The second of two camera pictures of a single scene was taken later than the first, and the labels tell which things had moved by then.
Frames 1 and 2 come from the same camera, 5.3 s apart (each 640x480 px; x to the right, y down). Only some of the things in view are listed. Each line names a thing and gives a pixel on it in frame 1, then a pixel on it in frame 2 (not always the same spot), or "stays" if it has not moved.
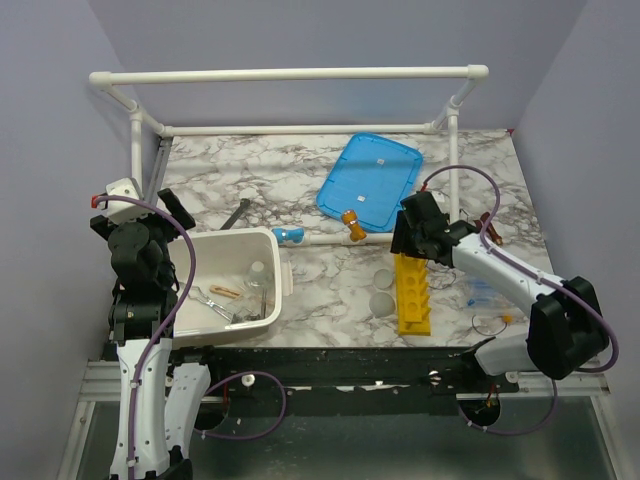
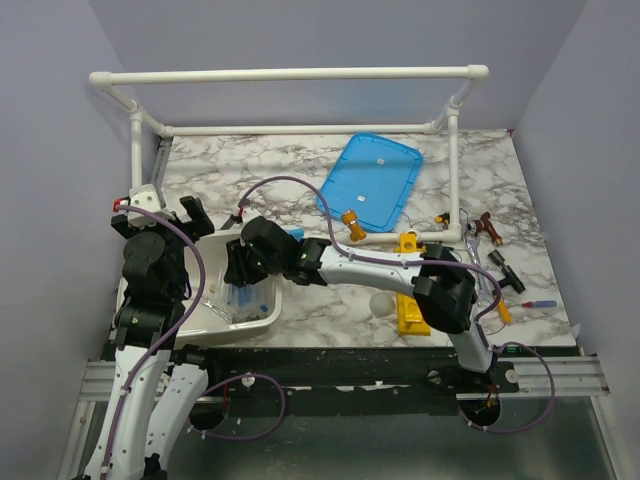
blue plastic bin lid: [374, 178] stays
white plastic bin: [238, 282] stays
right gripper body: [405, 239] → [249, 266]
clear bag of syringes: [483, 295] → [245, 301]
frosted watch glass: [381, 304] stays
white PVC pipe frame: [468, 74] stays
